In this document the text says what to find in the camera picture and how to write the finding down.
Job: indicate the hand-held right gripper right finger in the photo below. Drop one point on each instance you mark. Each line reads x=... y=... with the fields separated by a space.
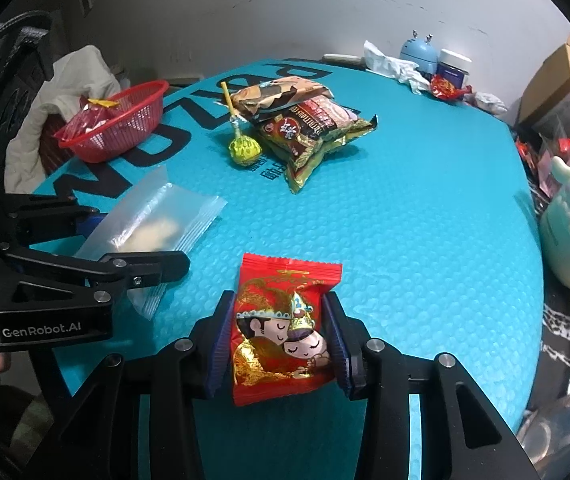
x=337 y=345

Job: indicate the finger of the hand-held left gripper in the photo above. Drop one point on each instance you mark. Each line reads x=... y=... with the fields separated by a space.
x=155 y=265
x=55 y=210

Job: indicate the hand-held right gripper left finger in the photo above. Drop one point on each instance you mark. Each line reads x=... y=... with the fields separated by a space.
x=220 y=345

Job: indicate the clear zip bag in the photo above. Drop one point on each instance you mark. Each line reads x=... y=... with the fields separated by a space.
x=165 y=210

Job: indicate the red cartoon candy packet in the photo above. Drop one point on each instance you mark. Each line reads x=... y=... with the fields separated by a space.
x=275 y=330

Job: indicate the plain red snack packet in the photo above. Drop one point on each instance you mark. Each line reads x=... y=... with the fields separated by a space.
x=85 y=125

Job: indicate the yellow snack packet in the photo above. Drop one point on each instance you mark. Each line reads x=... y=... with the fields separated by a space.
x=102 y=103

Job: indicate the red plastic mesh basket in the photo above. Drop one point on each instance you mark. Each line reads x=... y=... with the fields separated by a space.
x=130 y=110

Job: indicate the dark red snack packet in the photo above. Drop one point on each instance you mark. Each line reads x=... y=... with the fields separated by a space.
x=310 y=135

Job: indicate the white quilted jacket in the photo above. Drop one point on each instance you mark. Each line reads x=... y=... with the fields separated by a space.
x=75 y=75

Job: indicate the yellow-stick lollipop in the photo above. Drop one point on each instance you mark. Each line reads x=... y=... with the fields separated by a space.
x=245 y=150

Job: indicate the teal foam mat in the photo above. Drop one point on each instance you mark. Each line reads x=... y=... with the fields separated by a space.
x=415 y=210

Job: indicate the clear plastic bag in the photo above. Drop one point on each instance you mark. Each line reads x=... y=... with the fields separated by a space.
x=565 y=425

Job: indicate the orange-red foil packet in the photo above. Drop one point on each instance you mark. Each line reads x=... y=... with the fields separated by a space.
x=526 y=155

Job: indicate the white power strip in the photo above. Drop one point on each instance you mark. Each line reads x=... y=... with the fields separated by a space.
x=342 y=57

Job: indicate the red gold candy wrapper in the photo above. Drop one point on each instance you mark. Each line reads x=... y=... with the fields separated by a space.
x=447 y=87

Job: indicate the white-lid purple jar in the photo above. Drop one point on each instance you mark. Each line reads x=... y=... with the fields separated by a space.
x=452 y=72

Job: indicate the blue round gadget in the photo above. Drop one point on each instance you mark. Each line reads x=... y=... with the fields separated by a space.
x=417 y=55

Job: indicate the cardboard box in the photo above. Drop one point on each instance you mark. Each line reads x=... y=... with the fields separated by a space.
x=565 y=80

